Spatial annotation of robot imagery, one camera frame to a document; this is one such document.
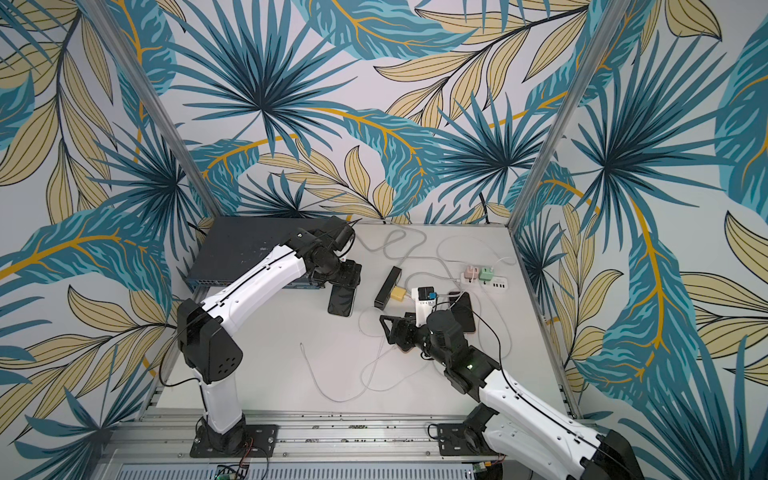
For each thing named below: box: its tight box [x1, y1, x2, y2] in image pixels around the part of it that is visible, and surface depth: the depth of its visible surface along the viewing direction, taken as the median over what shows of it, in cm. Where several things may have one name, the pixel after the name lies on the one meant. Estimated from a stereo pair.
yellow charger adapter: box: [391, 286, 406, 302], surface depth 100 cm
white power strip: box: [460, 273, 508, 291], surface depth 102 cm
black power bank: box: [374, 266, 402, 311], surface depth 100 cm
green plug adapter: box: [478, 267, 495, 285], surface depth 101 cm
